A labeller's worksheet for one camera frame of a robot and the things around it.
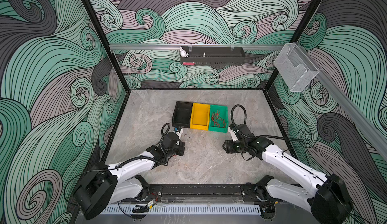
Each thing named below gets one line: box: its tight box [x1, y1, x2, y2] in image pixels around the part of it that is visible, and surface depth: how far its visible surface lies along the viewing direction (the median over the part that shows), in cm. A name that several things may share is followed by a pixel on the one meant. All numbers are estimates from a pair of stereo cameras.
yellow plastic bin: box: [189, 102, 211, 131], surface depth 102 cm
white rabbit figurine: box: [179, 46, 189, 58], surface depth 87 cm
